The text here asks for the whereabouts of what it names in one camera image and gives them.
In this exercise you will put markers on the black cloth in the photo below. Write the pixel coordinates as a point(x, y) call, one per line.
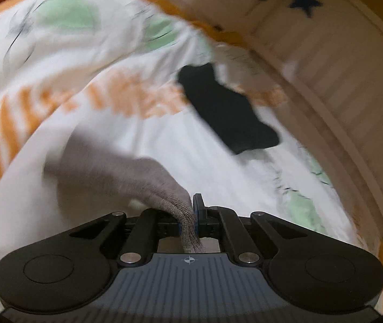
point(226, 107)

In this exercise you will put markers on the white printed blanket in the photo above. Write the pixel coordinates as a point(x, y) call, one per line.
point(77, 84)

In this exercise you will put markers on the grey knit garment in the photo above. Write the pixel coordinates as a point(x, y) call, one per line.
point(120, 175)

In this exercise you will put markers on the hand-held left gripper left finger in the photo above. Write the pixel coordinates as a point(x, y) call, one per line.
point(179, 230)

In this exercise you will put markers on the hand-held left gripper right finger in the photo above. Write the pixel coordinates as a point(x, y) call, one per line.
point(197, 208)

